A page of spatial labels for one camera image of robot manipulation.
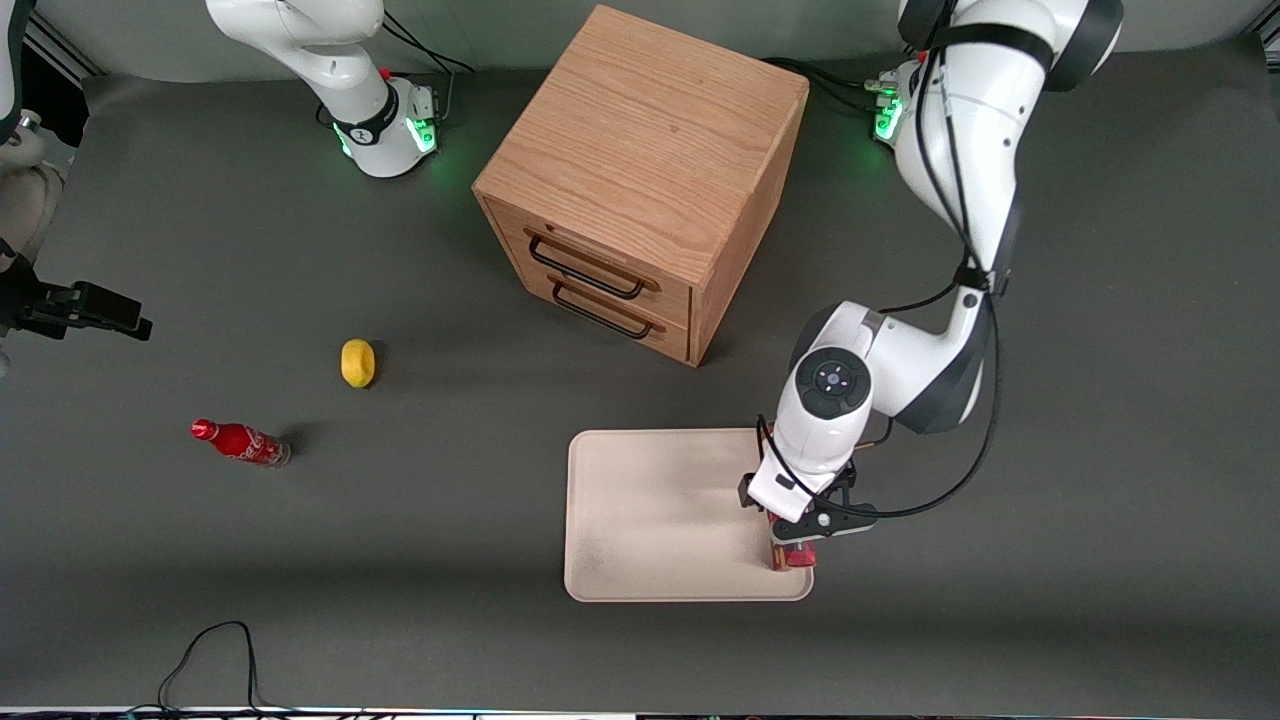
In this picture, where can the aluminium frame rail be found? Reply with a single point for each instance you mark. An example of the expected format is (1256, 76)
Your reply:
(62, 50)

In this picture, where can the yellow lemon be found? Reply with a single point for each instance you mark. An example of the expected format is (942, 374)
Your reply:
(358, 363)

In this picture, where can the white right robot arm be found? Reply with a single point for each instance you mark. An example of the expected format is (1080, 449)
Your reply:
(375, 125)

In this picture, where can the red cola bottle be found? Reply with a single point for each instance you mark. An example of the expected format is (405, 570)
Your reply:
(240, 442)

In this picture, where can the red cookie box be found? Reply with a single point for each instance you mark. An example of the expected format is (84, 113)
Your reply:
(800, 555)

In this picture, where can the cream rectangular tray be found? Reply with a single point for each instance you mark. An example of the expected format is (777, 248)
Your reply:
(660, 515)

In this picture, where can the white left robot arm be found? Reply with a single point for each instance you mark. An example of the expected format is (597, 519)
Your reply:
(965, 120)

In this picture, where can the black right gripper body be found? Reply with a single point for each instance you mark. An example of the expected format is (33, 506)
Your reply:
(52, 305)

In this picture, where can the wooden drawer cabinet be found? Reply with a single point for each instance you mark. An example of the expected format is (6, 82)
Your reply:
(650, 140)

